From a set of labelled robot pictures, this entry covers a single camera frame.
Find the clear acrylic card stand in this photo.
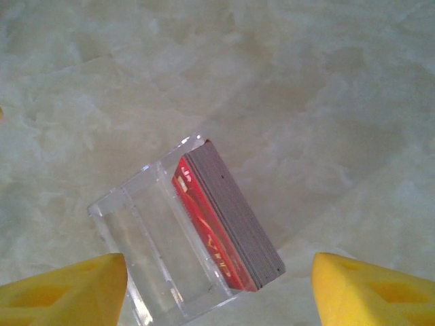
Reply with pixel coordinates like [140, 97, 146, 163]
[87, 134, 286, 326]

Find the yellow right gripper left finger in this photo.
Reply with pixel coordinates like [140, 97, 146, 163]
[0, 253, 128, 326]

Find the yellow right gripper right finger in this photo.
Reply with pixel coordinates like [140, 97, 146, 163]
[311, 251, 435, 326]

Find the stack of red credit cards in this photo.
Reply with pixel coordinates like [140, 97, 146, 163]
[171, 139, 286, 292]

